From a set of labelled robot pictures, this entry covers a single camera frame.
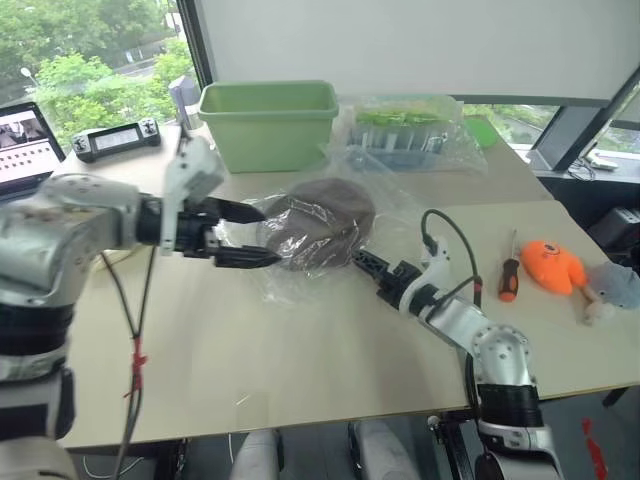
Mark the orange black screwdriver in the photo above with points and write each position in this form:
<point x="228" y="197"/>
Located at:
<point x="509" y="280"/>

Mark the brown cap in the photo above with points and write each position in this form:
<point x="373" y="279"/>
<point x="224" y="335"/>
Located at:
<point x="325" y="220"/>

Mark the grey robot leg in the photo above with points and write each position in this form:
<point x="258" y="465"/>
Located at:
<point x="387" y="452"/>
<point x="257" y="457"/>

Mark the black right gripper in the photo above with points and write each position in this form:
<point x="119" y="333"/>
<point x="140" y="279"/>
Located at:
<point x="400" y="282"/>

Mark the grey plush toy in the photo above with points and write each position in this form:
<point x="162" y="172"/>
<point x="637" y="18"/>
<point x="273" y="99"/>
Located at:
<point x="610" y="290"/>

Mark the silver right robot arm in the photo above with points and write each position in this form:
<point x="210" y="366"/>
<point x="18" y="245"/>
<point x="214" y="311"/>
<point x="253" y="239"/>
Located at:
<point x="500" y="345"/>

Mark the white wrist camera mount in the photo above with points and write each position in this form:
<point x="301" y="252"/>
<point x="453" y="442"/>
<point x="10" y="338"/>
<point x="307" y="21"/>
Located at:
<point x="192" y="172"/>
<point x="436" y="262"/>

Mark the white small device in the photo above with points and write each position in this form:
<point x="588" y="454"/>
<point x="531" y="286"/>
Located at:
<point x="602" y="162"/>

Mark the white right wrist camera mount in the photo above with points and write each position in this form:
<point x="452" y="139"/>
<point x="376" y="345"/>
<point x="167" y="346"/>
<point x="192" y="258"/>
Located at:
<point x="436" y="262"/>

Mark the black table leg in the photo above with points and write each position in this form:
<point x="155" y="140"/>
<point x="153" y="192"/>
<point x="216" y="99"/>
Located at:
<point x="616" y="396"/>

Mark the black handheld controller with screen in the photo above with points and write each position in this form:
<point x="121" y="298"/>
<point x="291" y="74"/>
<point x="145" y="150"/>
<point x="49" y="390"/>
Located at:
<point x="115" y="140"/>

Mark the green plastic bin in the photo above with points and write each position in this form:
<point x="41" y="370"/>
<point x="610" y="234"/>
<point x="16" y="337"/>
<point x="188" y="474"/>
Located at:
<point x="270" y="125"/>

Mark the clear bag with green items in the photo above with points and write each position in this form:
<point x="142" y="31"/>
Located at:
<point x="415" y="135"/>

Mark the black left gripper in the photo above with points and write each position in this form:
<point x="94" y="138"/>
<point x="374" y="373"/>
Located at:
<point x="192" y="232"/>

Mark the orange plush toy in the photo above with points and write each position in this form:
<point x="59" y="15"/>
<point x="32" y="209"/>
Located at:
<point x="550" y="265"/>

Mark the clear plastic bag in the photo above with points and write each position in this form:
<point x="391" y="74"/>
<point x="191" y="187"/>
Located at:
<point x="395" y="210"/>

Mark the black box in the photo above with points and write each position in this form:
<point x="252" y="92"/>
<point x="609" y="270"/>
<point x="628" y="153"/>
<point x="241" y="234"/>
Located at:
<point x="620" y="222"/>

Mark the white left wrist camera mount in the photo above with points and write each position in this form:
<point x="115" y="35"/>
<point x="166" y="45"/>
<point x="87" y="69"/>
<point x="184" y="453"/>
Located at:
<point x="192" y="172"/>

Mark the green round lid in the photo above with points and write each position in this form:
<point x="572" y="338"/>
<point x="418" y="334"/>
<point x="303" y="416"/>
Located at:
<point x="482" y="131"/>

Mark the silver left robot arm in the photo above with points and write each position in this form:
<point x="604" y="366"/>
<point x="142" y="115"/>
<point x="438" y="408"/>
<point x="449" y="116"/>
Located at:
<point x="45" y="235"/>

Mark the grey purple box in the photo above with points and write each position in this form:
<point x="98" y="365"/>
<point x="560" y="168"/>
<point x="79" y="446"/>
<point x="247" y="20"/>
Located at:
<point x="182" y="97"/>

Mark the red tape strip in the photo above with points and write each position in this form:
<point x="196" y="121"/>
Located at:
<point x="596" y="450"/>

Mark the open laptop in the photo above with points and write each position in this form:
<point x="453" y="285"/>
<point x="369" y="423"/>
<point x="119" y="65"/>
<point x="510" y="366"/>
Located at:
<point x="22" y="150"/>

